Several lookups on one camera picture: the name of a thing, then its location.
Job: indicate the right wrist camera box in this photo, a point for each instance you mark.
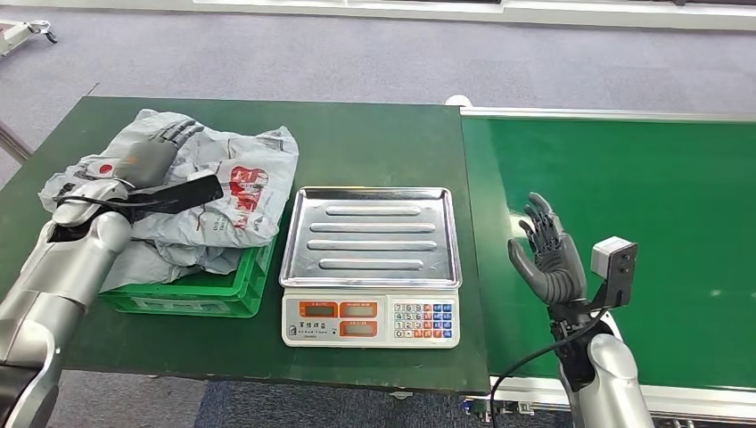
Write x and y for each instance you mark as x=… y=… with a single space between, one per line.
x=617 y=269

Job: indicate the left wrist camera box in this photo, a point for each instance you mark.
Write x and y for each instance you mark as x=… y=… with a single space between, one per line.
x=189 y=192

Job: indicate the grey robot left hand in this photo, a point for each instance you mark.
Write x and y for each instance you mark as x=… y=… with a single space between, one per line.
x=147 y=162

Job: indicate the large crumpled grey package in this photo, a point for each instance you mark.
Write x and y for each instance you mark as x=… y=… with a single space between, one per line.
x=142 y=266

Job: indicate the small crumpled grey package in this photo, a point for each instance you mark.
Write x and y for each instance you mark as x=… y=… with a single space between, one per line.
x=221 y=260

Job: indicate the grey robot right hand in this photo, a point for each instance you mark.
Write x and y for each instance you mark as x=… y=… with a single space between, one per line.
x=558 y=272

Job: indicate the green plastic basket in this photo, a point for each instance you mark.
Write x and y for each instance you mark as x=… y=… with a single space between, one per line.
x=201 y=295

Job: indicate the metal bar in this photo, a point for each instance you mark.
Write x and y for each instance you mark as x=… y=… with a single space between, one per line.
x=13 y=144

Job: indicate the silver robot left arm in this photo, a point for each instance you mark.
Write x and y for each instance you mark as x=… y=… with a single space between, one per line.
x=65 y=277

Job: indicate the white electronic weighing scale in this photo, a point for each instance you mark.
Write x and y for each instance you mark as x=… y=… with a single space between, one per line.
x=369 y=236

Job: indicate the green conveyor belt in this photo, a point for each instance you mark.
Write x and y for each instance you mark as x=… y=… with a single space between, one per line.
x=661 y=177

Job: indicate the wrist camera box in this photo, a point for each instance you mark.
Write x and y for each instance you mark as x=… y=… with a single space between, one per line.
x=617 y=269
x=189 y=192

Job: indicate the grey package with red print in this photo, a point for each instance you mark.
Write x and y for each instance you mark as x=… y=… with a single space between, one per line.
x=248 y=177

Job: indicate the white trolley leg with caster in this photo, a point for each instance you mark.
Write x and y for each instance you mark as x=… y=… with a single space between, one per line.
x=18 y=32

